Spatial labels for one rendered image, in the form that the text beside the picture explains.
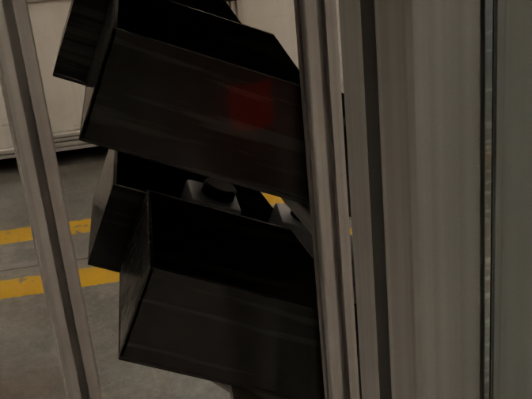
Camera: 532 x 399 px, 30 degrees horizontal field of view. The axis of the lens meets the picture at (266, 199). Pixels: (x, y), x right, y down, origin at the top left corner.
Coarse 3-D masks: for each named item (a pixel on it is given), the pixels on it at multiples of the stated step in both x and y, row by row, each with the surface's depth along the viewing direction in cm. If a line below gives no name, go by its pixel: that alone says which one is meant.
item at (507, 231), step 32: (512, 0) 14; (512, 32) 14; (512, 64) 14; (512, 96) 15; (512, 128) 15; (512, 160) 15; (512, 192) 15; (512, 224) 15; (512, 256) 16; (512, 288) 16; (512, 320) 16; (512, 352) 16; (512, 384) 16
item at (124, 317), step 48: (144, 240) 70; (192, 240) 79; (240, 240) 79; (288, 240) 80; (144, 288) 65; (192, 288) 66; (240, 288) 67; (288, 288) 81; (144, 336) 67; (192, 336) 67; (240, 336) 68; (288, 336) 68; (240, 384) 69; (288, 384) 70
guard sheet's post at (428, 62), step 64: (384, 0) 15; (448, 0) 15; (384, 64) 16; (448, 64) 15; (384, 128) 16; (448, 128) 15; (384, 192) 17; (448, 192) 16; (384, 256) 18; (448, 256) 16; (384, 320) 19; (448, 320) 17; (384, 384) 19; (448, 384) 17
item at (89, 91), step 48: (144, 0) 70; (96, 48) 71; (144, 48) 59; (192, 48) 72; (240, 48) 73; (96, 96) 60; (144, 96) 60; (192, 96) 61; (240, 96) 61; (288, 96) 61; (96, 144) 61; (144, 144) 61; (192, 144) 62; (240, 144) 62; (288, 144) 63; (288, 192) 64
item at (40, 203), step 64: (0, 0) 51; (320, 0) 57; (0, 64) 52; (320, 64) 58; (320, 128) 59; (320, 192) 61; (64, 256) 57; (320, 256) 63; (64, 320) 59; (320, 320) 66; (64, 384) 98
